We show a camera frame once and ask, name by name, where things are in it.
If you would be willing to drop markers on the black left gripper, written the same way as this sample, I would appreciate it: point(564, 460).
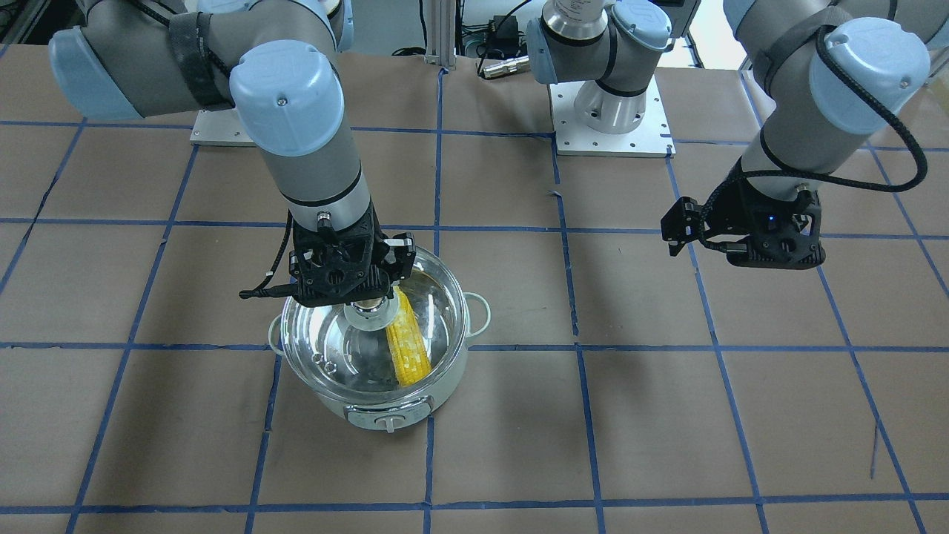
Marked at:
point(741, 213)

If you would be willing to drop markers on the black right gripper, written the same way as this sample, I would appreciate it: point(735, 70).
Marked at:
point(401, 256)

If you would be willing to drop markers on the glass pot lid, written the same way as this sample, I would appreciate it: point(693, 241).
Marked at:
point(346, 365)

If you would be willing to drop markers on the yellow corn cob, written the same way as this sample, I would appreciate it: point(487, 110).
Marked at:
point(406, 343)

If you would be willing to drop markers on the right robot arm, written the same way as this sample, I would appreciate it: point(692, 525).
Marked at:
point(275, 64)

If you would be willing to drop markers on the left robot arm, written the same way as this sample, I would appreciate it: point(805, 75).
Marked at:
point(836, 72)

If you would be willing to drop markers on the white electric cooking pot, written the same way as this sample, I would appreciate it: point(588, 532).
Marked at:
point(389, 416)

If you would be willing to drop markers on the brown paper table cover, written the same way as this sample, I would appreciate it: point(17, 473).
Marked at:
point(617, 389)

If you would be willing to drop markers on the black power adapter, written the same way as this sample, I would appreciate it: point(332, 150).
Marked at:
point(504, 30)

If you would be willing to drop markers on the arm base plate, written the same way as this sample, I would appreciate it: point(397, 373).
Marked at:
point(592, 122)
point(220, 128)

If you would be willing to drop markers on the aluminium frame post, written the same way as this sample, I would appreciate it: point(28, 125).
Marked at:
point(440, 32)

